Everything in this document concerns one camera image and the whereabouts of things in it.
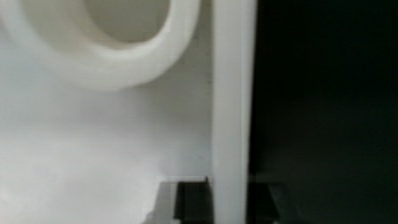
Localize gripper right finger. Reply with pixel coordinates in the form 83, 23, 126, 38
247, 182, 291, 224

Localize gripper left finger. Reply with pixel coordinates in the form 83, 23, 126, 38
149, 178, 213, 224

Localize white square table top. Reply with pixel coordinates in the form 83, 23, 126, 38
0, 0, 257, 224

